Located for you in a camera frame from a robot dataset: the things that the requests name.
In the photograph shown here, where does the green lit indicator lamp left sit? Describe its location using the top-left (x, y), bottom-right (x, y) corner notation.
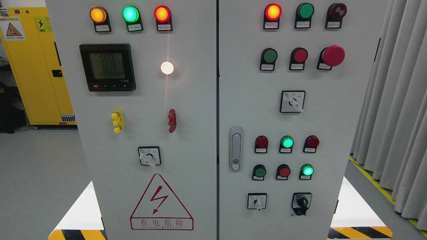
top-left (122, 5), bottom-right (143, 32)

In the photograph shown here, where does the red electric hazard warning sticker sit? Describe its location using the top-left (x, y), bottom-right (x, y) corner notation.
top-left (130, 173), bottom-right (194, 231)

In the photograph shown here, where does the yellow terminal connector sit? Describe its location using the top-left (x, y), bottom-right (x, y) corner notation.
top-left (111, 109), bottom-right (124, 134)

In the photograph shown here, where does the orange indicator lamp top left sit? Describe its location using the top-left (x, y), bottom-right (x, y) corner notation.
top-left (90, 6), bottom-right (111, 32)

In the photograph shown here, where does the black knob selector switch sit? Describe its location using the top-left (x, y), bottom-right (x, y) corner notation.
top-left (291, 192), bottom-right (312, 216)

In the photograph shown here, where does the green lit indicator lamp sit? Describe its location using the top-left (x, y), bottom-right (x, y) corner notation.
top-left (279, 135), bottom-right (294, 154)
top-left (122, 5), bottom-right (143, 32)

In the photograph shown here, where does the silver cabinet door handle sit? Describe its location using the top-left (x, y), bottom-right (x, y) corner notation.
top-left (229, 127), bottom-right (244, 171)

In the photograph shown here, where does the green lit push button lower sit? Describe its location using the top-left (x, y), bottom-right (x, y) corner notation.
top-left (299, 164), bottom-right (314, 180)

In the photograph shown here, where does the yellow safety storage cabinet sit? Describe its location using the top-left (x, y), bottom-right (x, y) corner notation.
top-left (1, 7), bottom-right (76, 126)

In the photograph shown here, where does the red terminal connector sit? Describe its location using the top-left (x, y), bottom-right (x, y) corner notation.
top-left (167, 108), bottom-right (177, 133)

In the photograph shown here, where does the black digital power meter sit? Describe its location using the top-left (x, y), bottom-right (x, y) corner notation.
top-left (79, 43), bottom-right (136, 92)

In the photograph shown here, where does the grey electrical control cabinet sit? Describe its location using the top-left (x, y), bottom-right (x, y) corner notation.
top-left (45, 0), bottom-right (391, 240)

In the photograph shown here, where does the red lit indicator lamp right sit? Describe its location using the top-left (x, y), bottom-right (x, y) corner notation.
top-left (263, 3), bottom-right (282, 29)

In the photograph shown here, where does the upper right rotary selector switch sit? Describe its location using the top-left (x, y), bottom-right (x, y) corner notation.
top-left (279, 91), bottom-right (306, 113)

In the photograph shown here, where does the dark red buzzer lamp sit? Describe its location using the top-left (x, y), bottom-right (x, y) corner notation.
top-left (325, 3), bottom-right (347, 29)

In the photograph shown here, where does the red push button upper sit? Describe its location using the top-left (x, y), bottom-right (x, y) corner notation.
top-left (289, 47), bottom-right (308, 70)

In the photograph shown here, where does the red push button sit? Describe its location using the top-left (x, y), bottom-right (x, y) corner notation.
top-left (289, 47), bottom-right (308, 70)
top-left (276, 164), bottom-right (291, 180)

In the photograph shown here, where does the dark red indicator lamp left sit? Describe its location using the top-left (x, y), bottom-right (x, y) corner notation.
top-left (254, 135), bottom-right (269, 154)

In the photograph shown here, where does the white rotary selector switch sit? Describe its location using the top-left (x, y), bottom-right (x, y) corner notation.
top-left (138, 146), bottom-right (162, 167)
top-left (247, 193), bottom-right (268, 211)

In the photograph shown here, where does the green push button upper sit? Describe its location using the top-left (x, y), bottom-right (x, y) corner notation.
top-left (259, 48), bottom-right (278, 71)

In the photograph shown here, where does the dark red indicator lamp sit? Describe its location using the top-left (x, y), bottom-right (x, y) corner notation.
top-left (303, 135), bottom-right (320, 153)
top-left (254, 135), bottom-right (269, 154)

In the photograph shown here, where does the grey curtain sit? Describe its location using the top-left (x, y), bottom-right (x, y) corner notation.
top-left (351, 0), bottom-right (427, 230)

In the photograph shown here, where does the green lit indicator lamp middle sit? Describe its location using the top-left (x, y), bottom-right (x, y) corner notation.
top-left (279, 135), bottom-right (294, 154)

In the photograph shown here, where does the red-ringed lit indicator lamp left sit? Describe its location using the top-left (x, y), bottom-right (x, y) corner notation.
top-left (154, 5), bottom-right (173, 31)

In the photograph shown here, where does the red mushroom emergency stop button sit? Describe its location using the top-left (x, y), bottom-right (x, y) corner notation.
top-left (316, 45), bottom-right (346, 70)

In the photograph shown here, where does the dark red indicator lamp right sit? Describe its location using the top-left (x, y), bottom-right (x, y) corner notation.
top-left (303, 135), bottom-right (320, 153)

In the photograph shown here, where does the dark green indicator lamp top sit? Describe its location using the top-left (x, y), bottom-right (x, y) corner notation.
top-left (294, 2), bottom-right (314, 29)

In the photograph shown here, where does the small clear light bulb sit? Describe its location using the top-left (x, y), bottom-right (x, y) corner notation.
top-left (160, 61), bottom-right (175, 75)

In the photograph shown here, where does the red push button lower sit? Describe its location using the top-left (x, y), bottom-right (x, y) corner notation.
top-left (276, 164), bottom-right (291, 180)

